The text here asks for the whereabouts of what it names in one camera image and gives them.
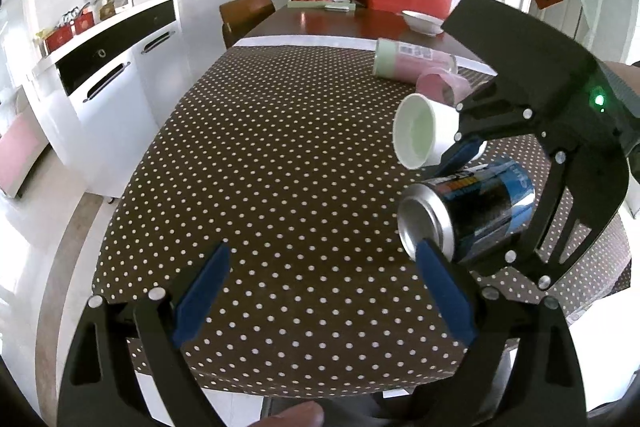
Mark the person's right forearm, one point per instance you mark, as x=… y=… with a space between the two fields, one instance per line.
x=625 y=71

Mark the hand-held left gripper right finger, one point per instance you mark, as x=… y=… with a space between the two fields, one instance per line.
x=447 y=297

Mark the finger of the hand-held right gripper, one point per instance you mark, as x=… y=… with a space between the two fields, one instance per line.
x=597 y=202
x=461 y=157

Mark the white cup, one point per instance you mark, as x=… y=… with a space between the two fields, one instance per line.
x=425 y=129

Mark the pink cup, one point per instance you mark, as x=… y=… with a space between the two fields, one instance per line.
x=440 y=86

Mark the pink cushion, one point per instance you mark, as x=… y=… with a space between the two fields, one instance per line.
x=20 y=154

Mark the white remote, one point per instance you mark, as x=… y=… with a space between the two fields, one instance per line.
x=337 y=7

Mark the blue drink can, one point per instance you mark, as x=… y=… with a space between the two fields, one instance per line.
x=475 y=207

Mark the brown chair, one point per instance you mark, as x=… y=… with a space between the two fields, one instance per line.
x=245 y=14

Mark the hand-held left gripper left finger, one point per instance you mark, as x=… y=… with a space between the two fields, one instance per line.
x=199 y=298

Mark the brown polka dot tablecloth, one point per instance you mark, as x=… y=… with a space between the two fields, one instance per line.
x=280 y=167

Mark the white bowl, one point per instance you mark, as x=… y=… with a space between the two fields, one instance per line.
x=422 y=22

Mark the white cabinet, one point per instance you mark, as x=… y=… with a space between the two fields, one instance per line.
x=115 y=97

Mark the green tray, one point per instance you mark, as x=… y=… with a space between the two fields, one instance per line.
x=310 y=6

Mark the small red box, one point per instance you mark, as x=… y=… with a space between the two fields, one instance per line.
x=59 y=39
x=84 y=24

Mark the green and pink cup sleeve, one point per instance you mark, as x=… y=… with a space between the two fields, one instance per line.
x=410 y=59

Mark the person's left hand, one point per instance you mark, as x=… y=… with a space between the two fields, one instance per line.
x=295 y=416

